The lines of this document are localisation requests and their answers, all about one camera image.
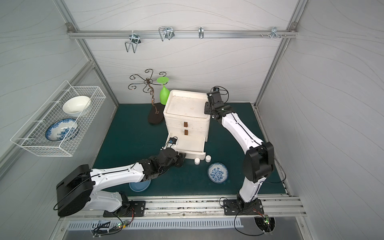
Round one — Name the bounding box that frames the drawer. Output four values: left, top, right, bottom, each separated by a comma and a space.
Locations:
165, 133, 206, 160

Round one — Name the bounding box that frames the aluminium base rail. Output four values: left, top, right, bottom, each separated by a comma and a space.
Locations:
59, 194, 307, 221

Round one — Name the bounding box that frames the white bowl in basket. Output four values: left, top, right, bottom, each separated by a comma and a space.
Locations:
62, 96, 91, 117

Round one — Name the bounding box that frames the white wire basket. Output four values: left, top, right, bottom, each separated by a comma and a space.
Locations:
11, 81, 106, 157

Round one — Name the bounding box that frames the green plastic wine glass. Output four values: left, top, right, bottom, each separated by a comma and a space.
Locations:
157, 77, 170, 106

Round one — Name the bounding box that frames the plain blue bowl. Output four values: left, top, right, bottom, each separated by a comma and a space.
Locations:
129, 180, 151, 193

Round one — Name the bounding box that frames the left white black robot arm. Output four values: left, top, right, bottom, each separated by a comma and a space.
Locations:
54, 148, 186, 217

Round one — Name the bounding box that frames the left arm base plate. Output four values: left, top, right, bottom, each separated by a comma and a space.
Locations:
103, 201, 146, 218

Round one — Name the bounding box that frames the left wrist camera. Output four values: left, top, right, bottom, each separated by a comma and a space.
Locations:
169, 137, 178, 145

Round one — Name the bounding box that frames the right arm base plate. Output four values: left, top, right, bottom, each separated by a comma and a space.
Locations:
223, 199, 265, 216

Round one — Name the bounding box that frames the white paint can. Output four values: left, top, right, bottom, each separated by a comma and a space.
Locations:
194, 158, 201, 165
205, 155, 212, 163

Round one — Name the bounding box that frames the aluminium top rail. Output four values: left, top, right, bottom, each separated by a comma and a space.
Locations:
68, 29, 299, 40

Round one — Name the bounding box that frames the blue white patterned bowl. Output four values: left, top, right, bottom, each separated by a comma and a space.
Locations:
208, 163, 229, 184

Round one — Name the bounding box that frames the black cable right base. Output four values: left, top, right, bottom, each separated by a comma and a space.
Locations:
232, 209, 271, 238

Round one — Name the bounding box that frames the white three-drawer cabinet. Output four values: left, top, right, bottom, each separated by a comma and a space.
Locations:
164, 90, 211, 142

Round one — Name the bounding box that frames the blue patterned bowl in basket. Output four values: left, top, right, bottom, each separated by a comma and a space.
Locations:
45, 118, 78, 142

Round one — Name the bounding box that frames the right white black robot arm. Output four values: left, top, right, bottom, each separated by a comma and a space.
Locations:
204, 86, 275, 208

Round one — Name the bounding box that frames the brown metal cup rack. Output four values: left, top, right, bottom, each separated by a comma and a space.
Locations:
128, 69, 167, 125

